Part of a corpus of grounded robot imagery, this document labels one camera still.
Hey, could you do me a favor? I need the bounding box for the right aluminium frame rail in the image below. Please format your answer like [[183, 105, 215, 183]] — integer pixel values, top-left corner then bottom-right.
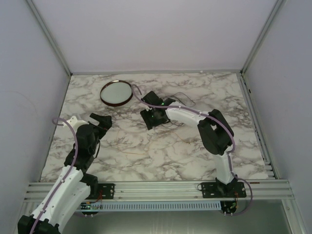
[[236, 72, 280, 179]]

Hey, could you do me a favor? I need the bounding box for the controller board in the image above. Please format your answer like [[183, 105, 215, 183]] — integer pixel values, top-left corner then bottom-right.
[[80, 202, 101, 218], [220, 198, 239, 216]]

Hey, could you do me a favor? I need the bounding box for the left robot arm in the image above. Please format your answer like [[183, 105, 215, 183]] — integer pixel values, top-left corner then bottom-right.
[[17, 113, 112, 234]]

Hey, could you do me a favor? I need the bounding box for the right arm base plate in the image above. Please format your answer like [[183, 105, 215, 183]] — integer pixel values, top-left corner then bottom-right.
[[197, 182, 247, 198]]

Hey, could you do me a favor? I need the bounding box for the black wire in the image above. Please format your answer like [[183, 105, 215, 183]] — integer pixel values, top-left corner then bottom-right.
[[160, 92, 195, 129]]

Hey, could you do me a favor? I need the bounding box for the right aluminium frame post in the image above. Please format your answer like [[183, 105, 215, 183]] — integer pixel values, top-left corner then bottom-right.
[[240, 0, 287, 76]]

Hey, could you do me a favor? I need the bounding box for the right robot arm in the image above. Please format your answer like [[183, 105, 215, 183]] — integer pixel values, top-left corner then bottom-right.
[[139, 91, 237, 195]]

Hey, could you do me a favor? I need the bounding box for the right controller board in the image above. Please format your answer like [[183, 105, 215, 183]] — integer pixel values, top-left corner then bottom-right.
[[220, 198, 239, 216]]

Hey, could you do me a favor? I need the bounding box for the left controller board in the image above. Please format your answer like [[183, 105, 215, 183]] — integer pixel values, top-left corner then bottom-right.
[[80, 202, 101, 218]]

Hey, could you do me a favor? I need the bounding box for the aluminium frame post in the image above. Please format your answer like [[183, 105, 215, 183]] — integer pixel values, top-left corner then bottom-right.
[[25, 0, 72, 77], [240, 0, 287, 76]]

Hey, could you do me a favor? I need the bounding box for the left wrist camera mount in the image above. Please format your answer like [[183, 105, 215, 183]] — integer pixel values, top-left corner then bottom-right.
[[66, 116, 88, 131]]

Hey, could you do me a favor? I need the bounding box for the round brown-rimmed white dish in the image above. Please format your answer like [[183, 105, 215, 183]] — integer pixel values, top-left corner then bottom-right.
[[99, 80, 133, 107]]

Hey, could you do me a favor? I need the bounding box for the aluminium back frame rail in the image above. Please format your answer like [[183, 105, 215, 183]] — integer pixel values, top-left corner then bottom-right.
[[72, 69, 240, 76]]

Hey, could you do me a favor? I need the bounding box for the aluminium frame rail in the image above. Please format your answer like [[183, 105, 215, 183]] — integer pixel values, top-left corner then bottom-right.
[[72, 69, 240, 76], [236, 72, 280, 179]]

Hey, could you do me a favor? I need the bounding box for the left aluminium frame post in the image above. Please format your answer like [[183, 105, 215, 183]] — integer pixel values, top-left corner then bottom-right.
[[25, 0, 72, 77]]

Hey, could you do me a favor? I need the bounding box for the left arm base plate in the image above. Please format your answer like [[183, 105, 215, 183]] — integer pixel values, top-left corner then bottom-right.
[[87, 183, 115, 200]]

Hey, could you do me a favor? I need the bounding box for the front aluminium rail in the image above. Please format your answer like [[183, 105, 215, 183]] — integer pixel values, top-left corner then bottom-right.
[[23, 179, 295, 202]]

